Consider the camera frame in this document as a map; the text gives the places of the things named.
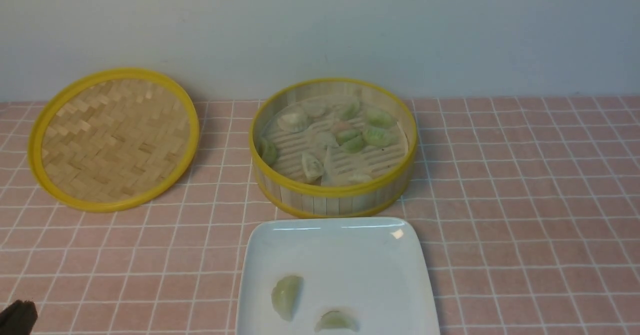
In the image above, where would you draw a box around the yellow-rimmed bamboo steamer basket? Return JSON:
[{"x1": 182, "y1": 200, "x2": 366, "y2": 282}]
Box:
[{"x1": 249, "y1": 78, "x2": 418, "y2": 218}]

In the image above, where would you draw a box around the yellow-rimmed bamboo steamer lid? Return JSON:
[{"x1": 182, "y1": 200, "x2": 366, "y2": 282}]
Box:
[{"x1": 27, "y1": 68, "x2": 201, "y2": 213}]

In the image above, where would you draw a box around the pale green steamed dumpling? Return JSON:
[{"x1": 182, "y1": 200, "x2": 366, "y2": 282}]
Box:
[{"x1": 314, "y1": 310, "x2": 359, "y2": 333}]

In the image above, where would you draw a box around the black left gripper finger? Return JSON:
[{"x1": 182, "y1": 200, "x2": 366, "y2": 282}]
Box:
[{"x1": 0, "y1": 300, "x2": 38, "y2": 335}]

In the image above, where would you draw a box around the white square plate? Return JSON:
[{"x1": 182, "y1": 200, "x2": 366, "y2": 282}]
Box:
[{"x1": 235, "y1": 217, "x2": 441, "y2": 335}]

